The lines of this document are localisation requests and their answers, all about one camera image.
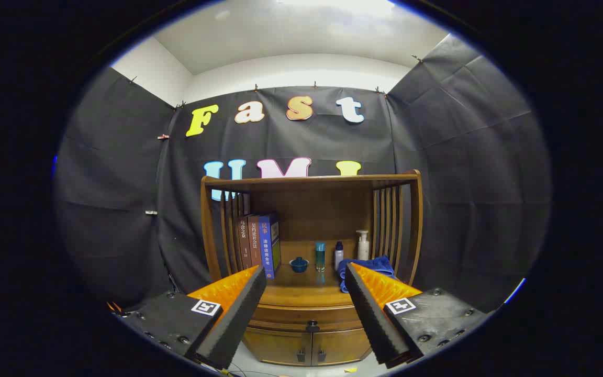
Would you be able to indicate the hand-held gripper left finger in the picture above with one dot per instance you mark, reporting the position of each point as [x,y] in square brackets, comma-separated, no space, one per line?
[238,314]

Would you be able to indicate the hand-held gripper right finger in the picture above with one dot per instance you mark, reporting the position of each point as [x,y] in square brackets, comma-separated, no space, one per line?
[372,314]

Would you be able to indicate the wooden drawer with black knob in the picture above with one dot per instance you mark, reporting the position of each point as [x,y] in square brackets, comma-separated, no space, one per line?
[291,317]

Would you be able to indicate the wooden countertop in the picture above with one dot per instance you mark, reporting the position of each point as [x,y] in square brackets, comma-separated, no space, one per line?
[306,293]

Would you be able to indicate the wooden cabinet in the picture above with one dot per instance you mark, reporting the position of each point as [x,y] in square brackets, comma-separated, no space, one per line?
[312,209]

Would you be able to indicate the blue towel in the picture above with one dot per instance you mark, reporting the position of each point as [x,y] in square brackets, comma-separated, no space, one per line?
[372,264]

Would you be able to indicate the white bottle with blue cap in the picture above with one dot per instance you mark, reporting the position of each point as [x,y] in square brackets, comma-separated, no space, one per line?
[338,257]

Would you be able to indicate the white pump bottle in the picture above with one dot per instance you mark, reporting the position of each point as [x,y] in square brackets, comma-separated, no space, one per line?
[363,248]

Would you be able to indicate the reddish brown book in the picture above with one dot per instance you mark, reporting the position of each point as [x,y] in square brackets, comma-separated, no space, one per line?
[254,241]

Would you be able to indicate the tall teal glass bottle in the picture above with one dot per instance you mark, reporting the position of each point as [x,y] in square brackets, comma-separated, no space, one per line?
[320,256]

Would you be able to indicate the dark blue lidded teacup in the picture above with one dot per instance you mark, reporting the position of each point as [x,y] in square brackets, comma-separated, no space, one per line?
[299,265]

